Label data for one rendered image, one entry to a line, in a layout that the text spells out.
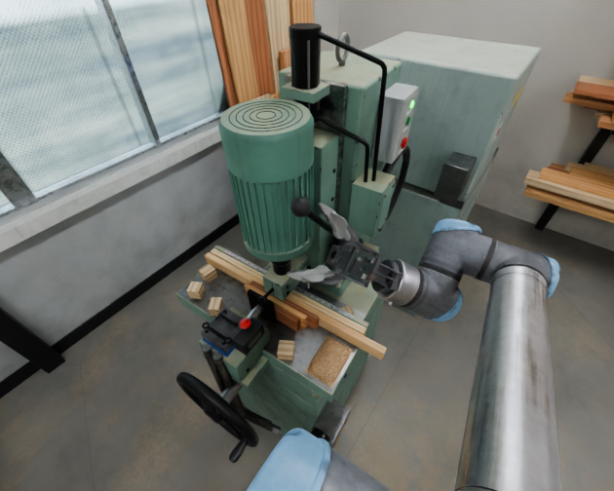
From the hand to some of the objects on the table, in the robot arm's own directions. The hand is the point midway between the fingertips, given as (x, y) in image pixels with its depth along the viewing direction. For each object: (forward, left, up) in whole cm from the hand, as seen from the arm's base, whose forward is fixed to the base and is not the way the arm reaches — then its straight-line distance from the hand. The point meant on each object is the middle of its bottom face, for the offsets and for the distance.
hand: (300, 238), depth 60 cm
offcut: (+4, +5, -42) cm, 42 cm away
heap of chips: (-8, +1, -42) cm, 43 cm away
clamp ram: (+17, +1, -41) cm, 44 cm away
